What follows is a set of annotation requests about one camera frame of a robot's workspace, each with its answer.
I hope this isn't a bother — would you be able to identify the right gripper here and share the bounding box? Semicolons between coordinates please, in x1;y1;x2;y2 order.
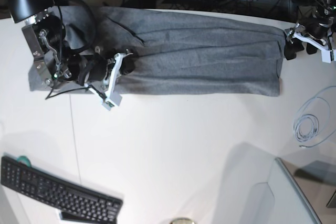
76;50;135;87

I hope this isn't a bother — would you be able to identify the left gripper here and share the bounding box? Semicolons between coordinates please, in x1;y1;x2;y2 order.
284;20;333;60

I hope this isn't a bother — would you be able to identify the grey t-shirt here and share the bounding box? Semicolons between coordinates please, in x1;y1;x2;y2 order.
28;5;286;97

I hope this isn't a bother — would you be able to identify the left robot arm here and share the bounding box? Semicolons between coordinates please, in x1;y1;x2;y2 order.
284;0;335;63

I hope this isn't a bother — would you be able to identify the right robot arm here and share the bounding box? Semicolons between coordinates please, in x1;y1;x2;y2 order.
7;0;135;99

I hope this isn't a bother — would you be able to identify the green tape roll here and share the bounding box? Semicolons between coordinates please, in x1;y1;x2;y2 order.
17;156;32;167

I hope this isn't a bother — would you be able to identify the black keyboard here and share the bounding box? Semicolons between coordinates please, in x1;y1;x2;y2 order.
1;156;123;223

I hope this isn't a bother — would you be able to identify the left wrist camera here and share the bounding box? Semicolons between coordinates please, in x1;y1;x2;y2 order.
321;49;335;63

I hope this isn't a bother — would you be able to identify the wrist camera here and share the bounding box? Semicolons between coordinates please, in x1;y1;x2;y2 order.
321;49;335;63
102;93;122;111

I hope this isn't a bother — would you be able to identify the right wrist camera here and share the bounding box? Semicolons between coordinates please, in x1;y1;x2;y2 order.
102;93;122;111

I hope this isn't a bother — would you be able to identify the coiled white cable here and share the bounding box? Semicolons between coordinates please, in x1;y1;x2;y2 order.
292;86;336;148

